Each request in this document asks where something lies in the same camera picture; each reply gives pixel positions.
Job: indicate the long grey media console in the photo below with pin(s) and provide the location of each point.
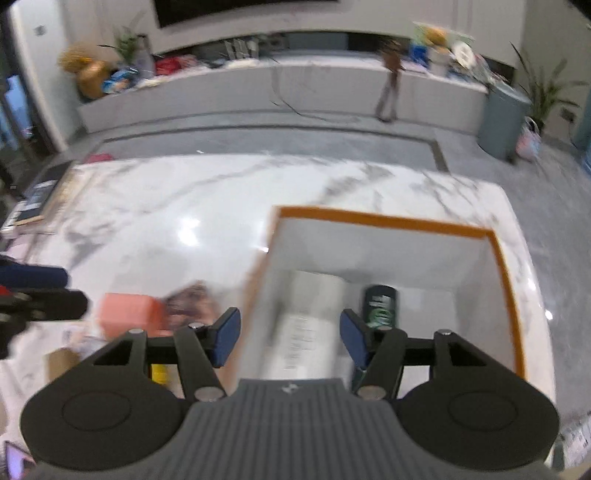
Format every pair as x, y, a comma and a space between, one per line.
323, 87

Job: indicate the white storage box orange rim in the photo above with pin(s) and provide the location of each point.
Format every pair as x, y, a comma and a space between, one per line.
461, 272

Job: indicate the pile of books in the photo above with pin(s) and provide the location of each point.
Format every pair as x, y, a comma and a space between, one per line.
41, 194

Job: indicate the grey trash bin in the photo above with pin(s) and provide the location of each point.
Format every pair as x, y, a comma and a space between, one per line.
503, 120

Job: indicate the yellow dried flowers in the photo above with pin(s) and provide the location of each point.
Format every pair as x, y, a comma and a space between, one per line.
74, 57

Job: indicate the yellow plastic item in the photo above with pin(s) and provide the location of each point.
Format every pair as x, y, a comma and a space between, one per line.
159, 374

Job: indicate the golden vase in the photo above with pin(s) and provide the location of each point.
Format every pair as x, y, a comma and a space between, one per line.
92, 81

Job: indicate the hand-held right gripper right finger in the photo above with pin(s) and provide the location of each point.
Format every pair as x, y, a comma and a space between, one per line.
354, 339

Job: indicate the pink pump bottle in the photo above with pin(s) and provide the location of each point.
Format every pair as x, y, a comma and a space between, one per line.
131, 316

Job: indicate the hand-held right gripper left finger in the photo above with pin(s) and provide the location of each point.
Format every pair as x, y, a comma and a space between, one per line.
225, 339

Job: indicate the pink bag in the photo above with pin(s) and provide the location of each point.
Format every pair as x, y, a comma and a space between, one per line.
528, 141

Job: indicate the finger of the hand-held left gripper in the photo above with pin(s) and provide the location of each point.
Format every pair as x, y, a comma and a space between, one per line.
37, 277
51, 304

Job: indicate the round white plate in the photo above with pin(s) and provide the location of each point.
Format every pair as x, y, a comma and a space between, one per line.
461, 53

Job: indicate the white paper box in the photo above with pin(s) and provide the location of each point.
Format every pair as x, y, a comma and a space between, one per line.
307, 318

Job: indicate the brown tripod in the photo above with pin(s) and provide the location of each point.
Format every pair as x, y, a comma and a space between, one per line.
390, 83

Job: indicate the red packet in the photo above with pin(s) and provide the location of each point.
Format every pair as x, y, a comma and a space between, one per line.
171, 65

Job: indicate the black television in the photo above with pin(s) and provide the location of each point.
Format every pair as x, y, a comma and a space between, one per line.
240, 9

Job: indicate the smartphone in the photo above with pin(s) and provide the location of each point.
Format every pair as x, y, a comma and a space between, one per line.
16, 461

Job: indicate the black bottle green label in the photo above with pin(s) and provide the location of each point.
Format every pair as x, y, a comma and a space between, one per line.
379, 307

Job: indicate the yellow plush toy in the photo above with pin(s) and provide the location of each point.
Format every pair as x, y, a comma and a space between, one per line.
436, 34

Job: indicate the green leafy plant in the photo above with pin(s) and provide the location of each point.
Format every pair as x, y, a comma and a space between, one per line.
127, 46

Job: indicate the clear plastic container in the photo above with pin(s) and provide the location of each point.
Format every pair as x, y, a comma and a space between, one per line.
191, 302

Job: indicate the brown cardboard box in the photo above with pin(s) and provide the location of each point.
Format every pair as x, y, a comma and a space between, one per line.
64, 364

